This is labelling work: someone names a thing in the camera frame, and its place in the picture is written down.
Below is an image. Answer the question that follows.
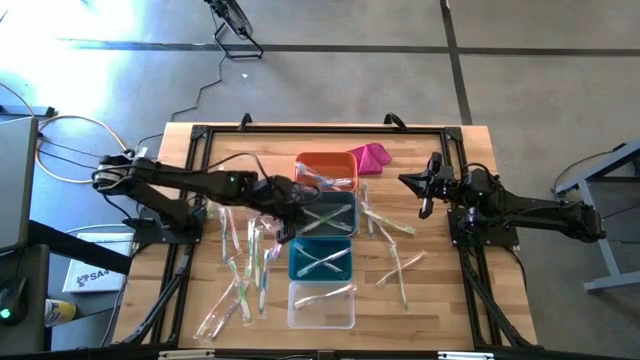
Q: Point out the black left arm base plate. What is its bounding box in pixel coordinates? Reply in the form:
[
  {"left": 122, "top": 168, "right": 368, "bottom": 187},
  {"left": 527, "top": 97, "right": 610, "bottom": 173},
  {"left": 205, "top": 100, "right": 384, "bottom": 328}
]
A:
[{"left": 122, "top": 204, "right": 207, "bottom": 247}]

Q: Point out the black fan power cable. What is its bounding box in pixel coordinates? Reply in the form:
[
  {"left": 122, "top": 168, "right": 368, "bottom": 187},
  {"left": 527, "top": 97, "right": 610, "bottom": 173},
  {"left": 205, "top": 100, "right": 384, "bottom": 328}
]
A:
[{"left": 168, "top": 53, "right": 226, "bottom": 124}]

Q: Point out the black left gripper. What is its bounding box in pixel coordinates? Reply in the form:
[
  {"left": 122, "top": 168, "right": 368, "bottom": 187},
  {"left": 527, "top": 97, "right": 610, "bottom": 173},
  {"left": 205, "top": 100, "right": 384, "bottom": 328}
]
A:
[{"left": 257, "top": 172, "right": 309, "bottom": 246}]

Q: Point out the pink folded cloth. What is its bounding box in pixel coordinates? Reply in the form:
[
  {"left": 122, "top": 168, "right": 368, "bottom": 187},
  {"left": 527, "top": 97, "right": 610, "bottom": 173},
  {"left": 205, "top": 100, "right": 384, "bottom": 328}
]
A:
[{"left": 348, "top": 142, "right": 393, "bottom": 176}]

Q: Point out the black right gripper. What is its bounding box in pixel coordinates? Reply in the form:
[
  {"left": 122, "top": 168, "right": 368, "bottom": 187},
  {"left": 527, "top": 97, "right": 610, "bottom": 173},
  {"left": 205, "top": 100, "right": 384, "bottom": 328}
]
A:
[{"left": 398, "top": 151, "right": 467, "bottom": 221}]

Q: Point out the grey metal bench frame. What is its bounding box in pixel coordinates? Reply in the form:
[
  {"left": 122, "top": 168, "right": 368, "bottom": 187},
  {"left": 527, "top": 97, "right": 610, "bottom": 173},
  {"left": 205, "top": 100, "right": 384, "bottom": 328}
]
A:
[{"left": 551, "top": 139, "right": 640, "bottom": 294}]

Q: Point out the teal plastic bin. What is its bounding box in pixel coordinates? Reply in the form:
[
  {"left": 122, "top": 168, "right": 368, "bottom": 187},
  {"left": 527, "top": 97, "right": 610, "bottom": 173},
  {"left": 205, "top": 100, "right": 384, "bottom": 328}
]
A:
[{"left": 288, "top": 236, "right": 355, "bottom": 283}]

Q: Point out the grey plastic bin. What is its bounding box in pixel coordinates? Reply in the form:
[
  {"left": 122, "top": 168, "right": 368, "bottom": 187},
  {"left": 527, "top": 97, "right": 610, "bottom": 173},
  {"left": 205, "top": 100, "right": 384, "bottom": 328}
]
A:
[{"left": 294, "top": 190, "right": 360, "bottom": 238}]

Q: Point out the grey monitor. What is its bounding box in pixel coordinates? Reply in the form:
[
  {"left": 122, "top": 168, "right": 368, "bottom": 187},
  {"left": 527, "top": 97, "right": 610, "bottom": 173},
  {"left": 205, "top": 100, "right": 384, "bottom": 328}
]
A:
[{"left": 0, "top": 115, "right": 40, "bottom": 254}]

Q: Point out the clear frosted plastic bin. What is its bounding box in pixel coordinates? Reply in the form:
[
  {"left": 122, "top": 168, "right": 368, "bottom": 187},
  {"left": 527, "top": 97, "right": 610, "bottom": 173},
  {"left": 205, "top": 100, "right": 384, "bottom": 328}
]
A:
[{"left": 287, "top": 279, "right": 357, "bottom": 330}]

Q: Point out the black floor fan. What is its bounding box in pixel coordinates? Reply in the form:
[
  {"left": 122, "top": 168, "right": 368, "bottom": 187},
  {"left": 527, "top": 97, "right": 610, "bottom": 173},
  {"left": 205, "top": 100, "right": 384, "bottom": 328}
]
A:
[{"left": 202, "top": 0, "right": 265, "bottom": 61}]

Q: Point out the dark desk top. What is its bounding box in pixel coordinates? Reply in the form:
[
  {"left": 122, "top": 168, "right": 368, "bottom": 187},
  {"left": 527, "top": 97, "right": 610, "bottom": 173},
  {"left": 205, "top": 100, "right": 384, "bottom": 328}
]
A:
[{"left": 0, "top": 243, "right": 52, "bottom": 354}]

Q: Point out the pale toothbrush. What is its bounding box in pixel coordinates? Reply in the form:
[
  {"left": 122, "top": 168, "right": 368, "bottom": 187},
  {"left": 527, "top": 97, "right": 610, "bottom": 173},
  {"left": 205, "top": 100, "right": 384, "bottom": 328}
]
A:
[
  {"left": 291, "top": 243, "right": 347, "bottom": 274},
  {"left": 372, "top": 219, "right": 401, "bottom": 249}
]

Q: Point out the yellow extension cable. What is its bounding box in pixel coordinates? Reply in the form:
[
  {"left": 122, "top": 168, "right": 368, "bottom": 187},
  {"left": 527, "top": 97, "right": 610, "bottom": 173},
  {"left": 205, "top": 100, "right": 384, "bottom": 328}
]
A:
[{"left": 0, "top": 82, "right": 137, "bottom": 185}]

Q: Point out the black computer mouse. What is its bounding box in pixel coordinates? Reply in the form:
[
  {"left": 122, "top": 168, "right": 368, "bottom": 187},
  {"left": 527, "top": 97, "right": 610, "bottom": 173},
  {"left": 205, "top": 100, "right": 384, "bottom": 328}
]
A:
[{"left": 0, "top": 276, "right": 28, "bottom": 327}]

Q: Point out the dark grey floor bar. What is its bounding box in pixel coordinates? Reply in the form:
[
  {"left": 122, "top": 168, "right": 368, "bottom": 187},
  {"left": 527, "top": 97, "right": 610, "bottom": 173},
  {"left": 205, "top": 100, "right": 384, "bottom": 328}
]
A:
[{"left": 0, "top": 104, "right": 57, "bottom": 119}]

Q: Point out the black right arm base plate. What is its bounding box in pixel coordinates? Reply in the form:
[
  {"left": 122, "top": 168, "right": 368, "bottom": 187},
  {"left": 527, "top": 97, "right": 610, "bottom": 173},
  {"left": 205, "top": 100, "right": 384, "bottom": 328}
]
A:
[{"left": 447, "top": 206, "right": 521, "bottom": 250}]

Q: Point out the yellow and white can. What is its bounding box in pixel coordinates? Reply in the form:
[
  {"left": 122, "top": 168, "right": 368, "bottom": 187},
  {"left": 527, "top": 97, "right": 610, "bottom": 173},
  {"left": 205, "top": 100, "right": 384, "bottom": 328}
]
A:
[{"left": 43, "top": 298, "right": 78, "bottom": 328}]

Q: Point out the silver frame bracket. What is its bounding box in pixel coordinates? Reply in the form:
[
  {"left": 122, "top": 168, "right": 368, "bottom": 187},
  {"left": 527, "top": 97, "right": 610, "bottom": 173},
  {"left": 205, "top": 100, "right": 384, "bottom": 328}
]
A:
[
  {"left": 158, "top": 349, "right": 217, "bottom": 360},
  {"left": 438, "top": 351, "right": 496, "bottom": 360}
]

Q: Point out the orange plastic bin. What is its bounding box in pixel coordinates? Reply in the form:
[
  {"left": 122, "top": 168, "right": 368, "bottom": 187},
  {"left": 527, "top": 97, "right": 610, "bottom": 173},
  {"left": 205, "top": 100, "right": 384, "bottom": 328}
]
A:
[{"left": 294, "top": 151, "right": 360, "bottom": 193}]

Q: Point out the white printed cardboard box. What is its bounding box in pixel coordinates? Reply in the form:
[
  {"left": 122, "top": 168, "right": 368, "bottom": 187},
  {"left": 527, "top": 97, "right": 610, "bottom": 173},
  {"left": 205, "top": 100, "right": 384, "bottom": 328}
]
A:
[{"left": 61, "top": 231, "right": 137, "bottom": 295}]

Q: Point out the black desk beam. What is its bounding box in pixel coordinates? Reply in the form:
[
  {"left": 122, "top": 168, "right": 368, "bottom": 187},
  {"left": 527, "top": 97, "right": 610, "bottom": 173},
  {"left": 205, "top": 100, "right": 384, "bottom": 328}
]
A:
[{"left": 27, "top": 219, "right": 135, "bottom": 277}]

